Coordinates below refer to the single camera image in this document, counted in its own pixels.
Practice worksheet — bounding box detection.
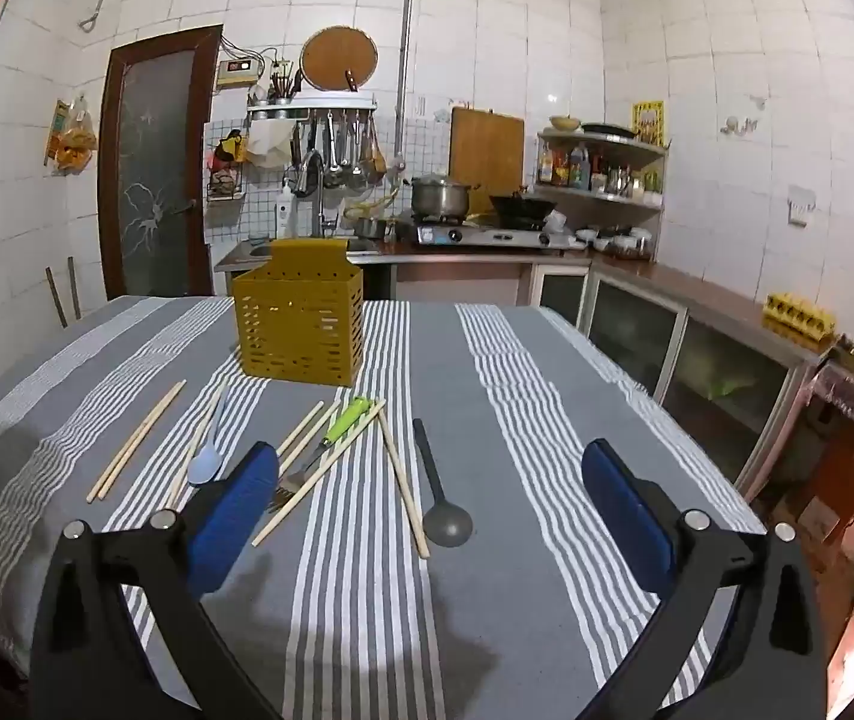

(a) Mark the hanging orange plastic bag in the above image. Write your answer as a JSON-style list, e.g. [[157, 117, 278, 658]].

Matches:
[[44, 94, 98, 173]]

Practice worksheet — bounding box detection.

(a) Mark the light blue plastic spoon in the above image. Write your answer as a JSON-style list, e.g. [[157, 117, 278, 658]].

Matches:
[[187, 382, 231, 486]]

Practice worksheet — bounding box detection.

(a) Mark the dark grey spoon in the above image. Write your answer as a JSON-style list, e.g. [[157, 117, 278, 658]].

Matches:
[[412, 418, 474, 547]]

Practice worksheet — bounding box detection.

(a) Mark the wooden cutting board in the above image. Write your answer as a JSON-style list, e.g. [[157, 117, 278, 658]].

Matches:
[[448, 106, 527, 215]]

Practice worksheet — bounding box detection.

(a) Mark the green-handled metal fork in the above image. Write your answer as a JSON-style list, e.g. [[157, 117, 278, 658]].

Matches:
[[268, 396, 370, 515]]

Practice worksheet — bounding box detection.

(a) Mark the grey white striped tablecloth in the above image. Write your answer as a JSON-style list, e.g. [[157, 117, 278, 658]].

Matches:
[[0, 294, 769, 720]]

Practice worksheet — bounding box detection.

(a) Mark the white soap bottle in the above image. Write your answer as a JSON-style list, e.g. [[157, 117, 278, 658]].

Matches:
[[275, 184, 299, 239]]

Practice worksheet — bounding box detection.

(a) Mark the steel sink counter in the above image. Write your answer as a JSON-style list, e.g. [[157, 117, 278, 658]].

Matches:
[[213, 236, 593, 301]]

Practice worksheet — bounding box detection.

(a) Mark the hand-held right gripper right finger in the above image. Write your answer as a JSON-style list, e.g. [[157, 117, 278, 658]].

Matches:
[[577, 439, 825, 720]]

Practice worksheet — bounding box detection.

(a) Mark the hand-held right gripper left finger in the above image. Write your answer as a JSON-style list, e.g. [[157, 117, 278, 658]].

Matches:
[[29, 444, 282, 720]]

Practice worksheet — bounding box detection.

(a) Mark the cluster of small bowls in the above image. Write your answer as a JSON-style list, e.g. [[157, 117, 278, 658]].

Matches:
[[575, 223, 654, 256]]

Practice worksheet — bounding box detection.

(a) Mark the steel sink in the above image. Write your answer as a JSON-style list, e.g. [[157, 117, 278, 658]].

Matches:
[[247, 236, 384, 260]]

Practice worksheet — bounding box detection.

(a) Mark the white hanging bag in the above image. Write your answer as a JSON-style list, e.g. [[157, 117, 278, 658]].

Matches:
[[247, 120, 293, 170]]

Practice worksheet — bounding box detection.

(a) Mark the wire grid wall panel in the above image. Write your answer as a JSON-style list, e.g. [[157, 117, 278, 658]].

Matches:
[[206, 120, 248, 203]]

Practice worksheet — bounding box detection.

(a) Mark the white wall pipe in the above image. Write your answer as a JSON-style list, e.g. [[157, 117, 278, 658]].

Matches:
[[80, 0, 419, 166]]

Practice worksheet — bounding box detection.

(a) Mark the steel gas stove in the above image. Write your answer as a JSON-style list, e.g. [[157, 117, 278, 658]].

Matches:
[[416, 214, 570, 248]]

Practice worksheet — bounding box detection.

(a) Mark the metal wall rack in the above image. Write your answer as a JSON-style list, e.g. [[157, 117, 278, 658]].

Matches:
[[247, 94, 379, 121]]

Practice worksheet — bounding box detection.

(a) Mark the black wok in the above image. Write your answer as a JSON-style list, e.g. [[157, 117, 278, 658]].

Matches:
[[488, 193, 559, 232]]

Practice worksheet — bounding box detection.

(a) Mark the yellow wall print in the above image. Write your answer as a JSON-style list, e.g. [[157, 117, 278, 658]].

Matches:
[[631, 100, 666, 147]]

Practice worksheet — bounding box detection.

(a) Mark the steel pot with lid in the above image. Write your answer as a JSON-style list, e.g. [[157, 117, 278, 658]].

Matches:
[[408, 172, 482, 224]]

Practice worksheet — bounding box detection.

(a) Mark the steel faucet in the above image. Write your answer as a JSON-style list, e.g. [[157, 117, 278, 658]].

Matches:
[[298, 150, 339, 237]]

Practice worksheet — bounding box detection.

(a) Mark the metal corner shelf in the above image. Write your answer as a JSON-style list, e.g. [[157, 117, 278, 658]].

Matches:
[[534, 127, 672, 211]]

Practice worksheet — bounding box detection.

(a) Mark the glass-door counter cabinet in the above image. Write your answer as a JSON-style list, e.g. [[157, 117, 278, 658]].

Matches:
[[528, 251, 825, 500]]

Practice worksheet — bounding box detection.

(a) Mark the yellow perforated utensil holder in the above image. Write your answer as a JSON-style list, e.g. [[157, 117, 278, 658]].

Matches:
[[232, 238, 365, 389]]

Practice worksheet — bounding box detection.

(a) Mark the yellow hose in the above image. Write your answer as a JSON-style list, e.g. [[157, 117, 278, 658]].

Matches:
[[343, 193, 399, 222]]

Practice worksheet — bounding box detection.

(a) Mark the beige wall controller box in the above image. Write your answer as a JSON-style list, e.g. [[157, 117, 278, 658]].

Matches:
[[215, 56, 259, 87]]

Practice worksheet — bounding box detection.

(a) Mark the row of hanging kitchen utensils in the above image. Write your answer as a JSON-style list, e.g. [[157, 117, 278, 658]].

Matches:
[[288, 111, 390, 192]]

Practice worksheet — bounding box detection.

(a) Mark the yellow egg tray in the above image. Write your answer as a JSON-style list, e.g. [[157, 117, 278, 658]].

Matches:
[[763, 292, 837, 338]]

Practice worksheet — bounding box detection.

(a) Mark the row of condiment bottles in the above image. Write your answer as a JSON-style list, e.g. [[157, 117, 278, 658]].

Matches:
[[536, 141, 664, 196]]

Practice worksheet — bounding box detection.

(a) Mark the brown frosted glass door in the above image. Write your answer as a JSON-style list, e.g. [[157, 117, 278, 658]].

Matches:
[[97, 25, 224, 301]]

